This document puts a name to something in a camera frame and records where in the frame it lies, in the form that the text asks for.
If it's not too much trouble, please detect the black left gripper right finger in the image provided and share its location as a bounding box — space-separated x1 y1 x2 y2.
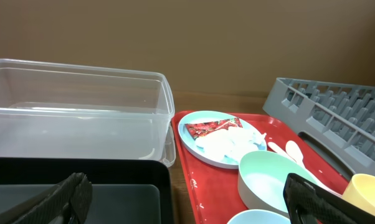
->
283 173 375 224

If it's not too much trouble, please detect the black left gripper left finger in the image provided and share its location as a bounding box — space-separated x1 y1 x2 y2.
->
0 173 93 224

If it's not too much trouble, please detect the mint green bowl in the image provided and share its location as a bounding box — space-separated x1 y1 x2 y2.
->
238 151 316 218

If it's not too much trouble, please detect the light blue bowl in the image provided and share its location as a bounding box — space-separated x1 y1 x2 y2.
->
227 209 290 224

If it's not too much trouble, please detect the white plastic spoon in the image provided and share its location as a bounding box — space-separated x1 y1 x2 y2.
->
285 141 342 198

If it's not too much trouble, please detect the white plastic fork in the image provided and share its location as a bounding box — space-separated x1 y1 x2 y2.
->
267 142 295 162

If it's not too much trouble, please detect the yellow plastic cup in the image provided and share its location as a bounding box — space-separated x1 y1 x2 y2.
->
342 174 375 216

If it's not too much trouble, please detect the white tissue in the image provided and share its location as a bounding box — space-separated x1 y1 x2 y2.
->
195 127 267 162

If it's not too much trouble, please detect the light blue plate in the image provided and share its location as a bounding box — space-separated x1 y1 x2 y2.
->
178 111 267 169

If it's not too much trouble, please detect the red snack wrapper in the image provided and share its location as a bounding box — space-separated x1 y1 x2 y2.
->
185 118 242 139

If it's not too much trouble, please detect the black food waste tray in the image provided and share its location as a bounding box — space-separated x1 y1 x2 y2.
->
0 157 174 223

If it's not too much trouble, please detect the grey dishwasher rack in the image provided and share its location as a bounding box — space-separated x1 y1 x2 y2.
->
263 78 375 176

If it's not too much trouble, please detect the clear plastic waste bin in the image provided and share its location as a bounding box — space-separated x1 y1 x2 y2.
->
0 58 176 166

